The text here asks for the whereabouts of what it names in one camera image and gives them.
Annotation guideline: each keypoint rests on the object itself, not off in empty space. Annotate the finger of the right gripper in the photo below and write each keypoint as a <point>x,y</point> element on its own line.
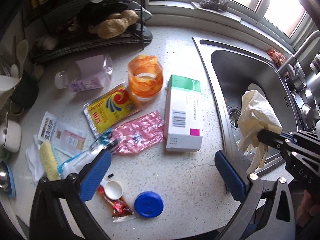
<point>272,139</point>

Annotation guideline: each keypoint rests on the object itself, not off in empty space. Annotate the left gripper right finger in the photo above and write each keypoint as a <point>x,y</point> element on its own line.
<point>266,209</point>

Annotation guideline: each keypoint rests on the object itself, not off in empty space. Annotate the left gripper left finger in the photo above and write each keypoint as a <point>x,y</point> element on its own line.
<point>48,220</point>

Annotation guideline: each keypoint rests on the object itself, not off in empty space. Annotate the cream latex glove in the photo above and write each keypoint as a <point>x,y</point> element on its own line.
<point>256,114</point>

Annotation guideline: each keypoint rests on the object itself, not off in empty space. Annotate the white paper towel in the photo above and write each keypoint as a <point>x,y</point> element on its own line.
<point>34,161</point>

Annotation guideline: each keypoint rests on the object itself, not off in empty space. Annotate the grey shampoo sachet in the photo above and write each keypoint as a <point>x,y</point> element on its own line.
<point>63,137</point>

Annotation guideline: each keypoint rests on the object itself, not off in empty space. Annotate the white green medicine box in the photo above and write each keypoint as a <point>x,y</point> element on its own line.
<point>183,126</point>

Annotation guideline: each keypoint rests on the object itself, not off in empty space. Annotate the yellow yeast packet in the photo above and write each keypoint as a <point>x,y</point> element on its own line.
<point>110,108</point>

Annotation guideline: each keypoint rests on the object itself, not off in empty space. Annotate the pink foil wrapper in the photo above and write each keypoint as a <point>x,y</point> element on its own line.
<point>139,134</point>

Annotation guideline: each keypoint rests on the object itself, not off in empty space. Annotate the clear purple-label plastic bottle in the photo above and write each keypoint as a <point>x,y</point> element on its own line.
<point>86,74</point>

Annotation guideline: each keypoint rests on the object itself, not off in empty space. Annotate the orange plastic cup wrapper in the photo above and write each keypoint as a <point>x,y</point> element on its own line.
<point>145,76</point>

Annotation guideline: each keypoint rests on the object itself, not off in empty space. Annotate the blue white toothpaste tube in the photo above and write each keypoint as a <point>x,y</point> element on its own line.
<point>107,141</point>

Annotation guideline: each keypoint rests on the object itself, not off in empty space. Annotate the red sauce sachet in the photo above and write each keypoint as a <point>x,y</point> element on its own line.
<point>121,211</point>

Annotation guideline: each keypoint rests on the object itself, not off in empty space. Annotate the chrome faucet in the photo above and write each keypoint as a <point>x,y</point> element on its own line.
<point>292,59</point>

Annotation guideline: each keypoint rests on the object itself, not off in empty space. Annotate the orange red sponge cloth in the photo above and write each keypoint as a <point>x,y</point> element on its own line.
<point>277,57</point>

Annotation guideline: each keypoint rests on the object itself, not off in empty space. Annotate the stainless steel sink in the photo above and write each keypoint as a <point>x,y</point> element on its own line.
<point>231,71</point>

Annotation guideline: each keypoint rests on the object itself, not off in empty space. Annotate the blue plastic lid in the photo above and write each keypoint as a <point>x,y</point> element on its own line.
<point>149,204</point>

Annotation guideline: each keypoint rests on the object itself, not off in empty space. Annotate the white sugar pot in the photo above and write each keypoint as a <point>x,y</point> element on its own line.
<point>11,135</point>

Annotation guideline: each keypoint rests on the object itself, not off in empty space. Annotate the dark green utensil cup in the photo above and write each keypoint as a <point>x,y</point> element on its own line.
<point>26,92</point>

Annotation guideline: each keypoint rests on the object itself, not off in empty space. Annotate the black round disc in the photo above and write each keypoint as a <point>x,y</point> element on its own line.
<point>142,33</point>

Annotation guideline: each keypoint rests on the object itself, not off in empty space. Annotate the ginger root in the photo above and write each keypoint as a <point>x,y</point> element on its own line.
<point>115,24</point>

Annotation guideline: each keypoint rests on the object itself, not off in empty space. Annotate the black wire rack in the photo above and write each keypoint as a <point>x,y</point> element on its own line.
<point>54,28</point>

